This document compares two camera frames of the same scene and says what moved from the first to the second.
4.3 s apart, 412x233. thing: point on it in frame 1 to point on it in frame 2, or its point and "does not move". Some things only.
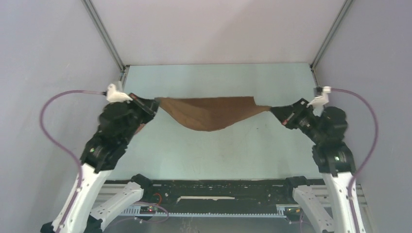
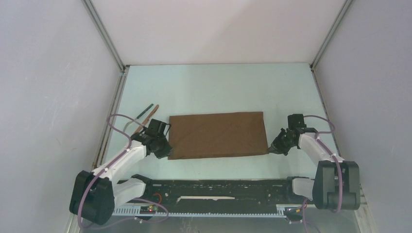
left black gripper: (150, 106) to (166, 151)
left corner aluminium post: (106, 34) does not move
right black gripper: (284, 113) to (276, 147)
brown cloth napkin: (209, 113) to (203, 135)
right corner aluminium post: (347, 5) does not move
